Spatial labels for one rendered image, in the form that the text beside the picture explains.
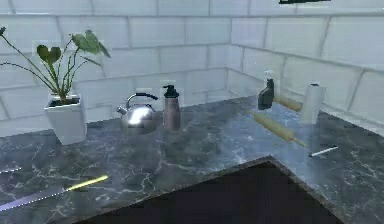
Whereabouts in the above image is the brown soap dispenser black pump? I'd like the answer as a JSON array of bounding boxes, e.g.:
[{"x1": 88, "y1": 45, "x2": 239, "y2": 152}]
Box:
[{"x1": 162, "y1": 84, "x2": 182, "y2": 131}]

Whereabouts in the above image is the dark spray bottle white trigger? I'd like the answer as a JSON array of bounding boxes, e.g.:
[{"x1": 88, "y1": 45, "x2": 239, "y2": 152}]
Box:
[{"x1": 257, "y1": 70, "x2": 276, "y2": 111}]

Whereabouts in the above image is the wooden rolling pin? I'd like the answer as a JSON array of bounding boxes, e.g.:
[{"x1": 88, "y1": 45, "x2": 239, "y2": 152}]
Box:
[
  {"x1": 273, "y1": 95, "x2": 304, "y2": 113},
  {"x1": 249, "y1": 110, "x2": 307, "y2": 148}
]

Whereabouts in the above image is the white paper towel roll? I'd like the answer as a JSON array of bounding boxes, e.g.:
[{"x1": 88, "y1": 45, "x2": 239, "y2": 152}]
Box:
[{"x1": 301, "y1": 83, "x2": 327, "y2": 125}]

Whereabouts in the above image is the green house plant white pot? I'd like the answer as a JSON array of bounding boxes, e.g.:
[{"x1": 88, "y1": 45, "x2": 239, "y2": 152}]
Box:
[{"x1": 0, "y1": 26, "x2": 112, "y2": 146}]

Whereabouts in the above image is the white pen black tip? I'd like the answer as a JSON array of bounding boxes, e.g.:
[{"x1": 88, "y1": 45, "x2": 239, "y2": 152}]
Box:
[{"x1": 308, "y1": 145, "x2": 339, "y2": 158}]

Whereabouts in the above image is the silver kettle black handle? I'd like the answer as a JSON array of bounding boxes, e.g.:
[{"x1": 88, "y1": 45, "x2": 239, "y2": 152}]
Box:
[{"x1": 116, "y1": 92, "x2": 160, "y2": 136}]

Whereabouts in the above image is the black wall fixture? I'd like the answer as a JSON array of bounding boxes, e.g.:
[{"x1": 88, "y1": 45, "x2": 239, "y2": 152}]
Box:
[{"x1": 278, "y1": 0, "x2": 332, "y2": 5}]

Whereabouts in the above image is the knife with yellow handle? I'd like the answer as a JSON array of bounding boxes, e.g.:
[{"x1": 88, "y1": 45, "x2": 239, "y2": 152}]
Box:
[{"x1": 0, "y1": 174, "x2": 110, "y2": 213}]

